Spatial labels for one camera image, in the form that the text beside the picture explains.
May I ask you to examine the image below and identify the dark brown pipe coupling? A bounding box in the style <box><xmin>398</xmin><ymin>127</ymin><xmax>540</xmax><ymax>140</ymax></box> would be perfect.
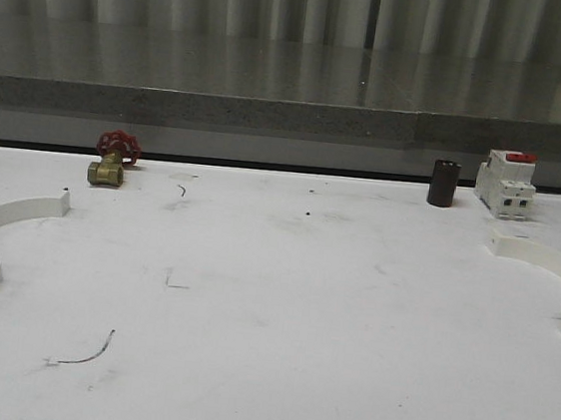
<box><xmin>426</xmin><ymin>159</ymin><xmax>462</xmax><ymax>208</ymax></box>

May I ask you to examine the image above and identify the brass valve red handwheel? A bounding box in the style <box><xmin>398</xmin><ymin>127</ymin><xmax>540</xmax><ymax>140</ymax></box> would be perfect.
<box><xmin>87</xmin><ymin>130</ymin><xmax>142</xmax><ymax>187</ymax></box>

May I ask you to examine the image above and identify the grey stone counter slab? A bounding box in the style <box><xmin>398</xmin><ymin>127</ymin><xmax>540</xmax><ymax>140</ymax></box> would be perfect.
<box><xmin>0</xmin><ymin>14</ymin><xmax>561</xmax><ymax>155</ymax></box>

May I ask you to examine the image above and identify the white circuit breaker red switch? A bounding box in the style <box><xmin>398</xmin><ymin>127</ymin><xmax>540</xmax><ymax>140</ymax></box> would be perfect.
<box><xmin>474</xmin><ymin>149</ymin><xmax>537</xmax><ymax>221</ymax></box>

